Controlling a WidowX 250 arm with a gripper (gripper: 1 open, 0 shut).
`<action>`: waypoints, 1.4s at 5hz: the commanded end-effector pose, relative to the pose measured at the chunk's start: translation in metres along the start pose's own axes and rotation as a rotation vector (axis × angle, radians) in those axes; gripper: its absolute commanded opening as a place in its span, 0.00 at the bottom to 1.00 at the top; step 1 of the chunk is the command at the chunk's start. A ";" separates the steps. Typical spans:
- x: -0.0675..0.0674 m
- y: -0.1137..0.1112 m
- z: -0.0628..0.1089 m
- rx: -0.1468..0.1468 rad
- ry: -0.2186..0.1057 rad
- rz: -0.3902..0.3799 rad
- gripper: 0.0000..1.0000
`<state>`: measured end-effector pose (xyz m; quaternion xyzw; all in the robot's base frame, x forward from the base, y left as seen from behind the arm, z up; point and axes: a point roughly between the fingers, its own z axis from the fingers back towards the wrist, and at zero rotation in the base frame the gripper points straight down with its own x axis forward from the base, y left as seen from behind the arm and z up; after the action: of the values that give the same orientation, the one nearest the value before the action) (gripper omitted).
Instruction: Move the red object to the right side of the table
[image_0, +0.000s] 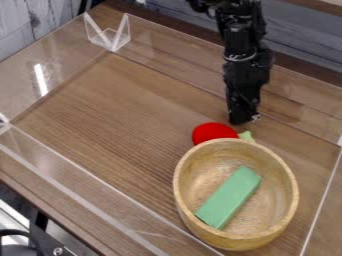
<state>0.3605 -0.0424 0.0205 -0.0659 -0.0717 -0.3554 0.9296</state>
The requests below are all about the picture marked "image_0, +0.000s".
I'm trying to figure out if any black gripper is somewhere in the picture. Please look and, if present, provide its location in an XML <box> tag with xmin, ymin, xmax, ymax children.
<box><xmin>223</xmin><ymin>48</ymin><xmax>274</xmax><ymax>125</ymax></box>

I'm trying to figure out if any red plush strawberry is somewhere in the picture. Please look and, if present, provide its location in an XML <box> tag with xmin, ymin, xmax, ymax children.
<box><xmin>193</xmin><ymin>122</ymin><xmax>255</xmax><ymax>145</ymax></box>

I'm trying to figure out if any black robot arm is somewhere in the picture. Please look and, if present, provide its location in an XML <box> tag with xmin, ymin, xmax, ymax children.
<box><xmin>186</xmin><ymin>0</ymin><xmax>274</xmax><ymax>125</ymax></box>

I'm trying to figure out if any wooden bowl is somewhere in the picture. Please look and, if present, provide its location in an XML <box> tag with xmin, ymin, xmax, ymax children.
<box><xmin>173</xmin><ymin>139</ymin><xmax>299</xmax><ymax>251</ymax></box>

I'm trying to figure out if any green rectangular block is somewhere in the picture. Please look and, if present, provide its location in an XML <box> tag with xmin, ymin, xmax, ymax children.
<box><xmin>195</xmin><ymin>166</ymin><xmax>262</xmax><ymax>230</ymax></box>

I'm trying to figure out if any clear acrylic tray wall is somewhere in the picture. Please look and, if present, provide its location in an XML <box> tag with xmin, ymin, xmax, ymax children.
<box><xmin>0</xmin><ymin>2</ymin><xmax>342</xmax><ymax>256</ymax></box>

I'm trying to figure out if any clear acrylic corner bracket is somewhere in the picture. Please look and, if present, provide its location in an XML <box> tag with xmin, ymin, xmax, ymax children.
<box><xmin>83</xmin><ymin>13</ymin><xmax>131</xmax><ymax>52</ymax></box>

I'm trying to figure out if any black metal table frame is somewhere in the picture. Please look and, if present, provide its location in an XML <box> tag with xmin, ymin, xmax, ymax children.
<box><xmin>30</xmin><ymin>208</ymin><xmax>87</xmax><ymax>256</ymax></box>

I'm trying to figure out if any black cable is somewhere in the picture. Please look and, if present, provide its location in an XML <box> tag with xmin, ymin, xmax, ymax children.
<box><xmin>0</xmin><ymin>229</ymin><xmax>34</xmax><ymax>256</ymax></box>

